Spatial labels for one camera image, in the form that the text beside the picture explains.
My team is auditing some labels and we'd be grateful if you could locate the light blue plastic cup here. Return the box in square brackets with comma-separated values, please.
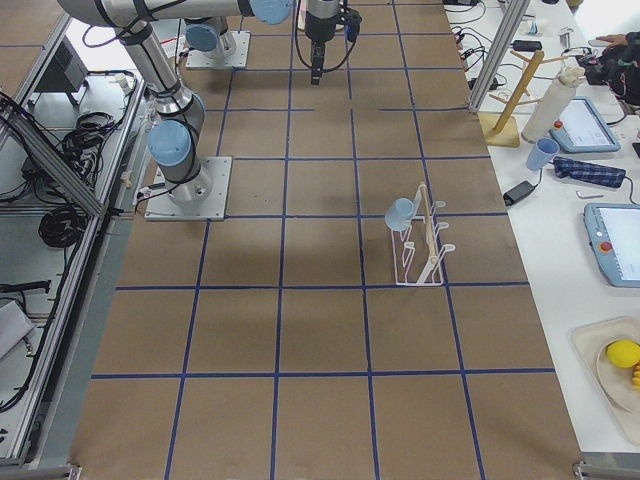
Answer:
[384, 198, 417, 232]

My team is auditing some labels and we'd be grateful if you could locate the lower teach pendant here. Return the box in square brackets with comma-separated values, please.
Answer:
[583, 203, 639, 288]

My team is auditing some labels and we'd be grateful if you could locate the white wire cup rack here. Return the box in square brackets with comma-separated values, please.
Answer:
[387, 183, 456, 287]

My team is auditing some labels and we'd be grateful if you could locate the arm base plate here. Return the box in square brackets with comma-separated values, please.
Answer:
[186, 25, 251, 70]
[144, 157, 232, 221]

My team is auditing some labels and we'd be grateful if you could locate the yellow lemon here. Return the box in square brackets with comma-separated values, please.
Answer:
[605, 339, 640, 368]

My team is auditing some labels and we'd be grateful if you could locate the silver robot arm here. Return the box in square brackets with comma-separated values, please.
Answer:
[59, 1, 291, 206]
[185, 1, 362, 85]

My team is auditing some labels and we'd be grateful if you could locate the blue plaid cloth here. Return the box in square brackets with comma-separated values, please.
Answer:
[552, 157, 626, 189]

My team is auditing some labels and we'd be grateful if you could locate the wooden mug tree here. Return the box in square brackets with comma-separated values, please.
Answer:
[478, 49, 566, 148]

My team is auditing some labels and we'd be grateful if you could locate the aluminium frame post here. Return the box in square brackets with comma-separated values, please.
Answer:
[468, 0, 530, 112]

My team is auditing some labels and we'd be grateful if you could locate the black power adapter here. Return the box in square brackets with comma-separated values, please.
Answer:
[502, 181, 537, 207]

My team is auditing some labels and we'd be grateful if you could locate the upper teach pendant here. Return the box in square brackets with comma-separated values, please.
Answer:
[549, 96, 621, 153]

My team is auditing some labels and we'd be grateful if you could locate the tray with lemon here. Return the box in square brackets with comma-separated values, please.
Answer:
[571, 316, 639, 446]

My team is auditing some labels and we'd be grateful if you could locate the blue cup on side table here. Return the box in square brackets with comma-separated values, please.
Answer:
[525, 138, 560, 171]

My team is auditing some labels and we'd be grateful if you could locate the teach pendant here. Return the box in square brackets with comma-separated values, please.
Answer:
[583, 203, 639, 288]
[549, 96, 621, 153]

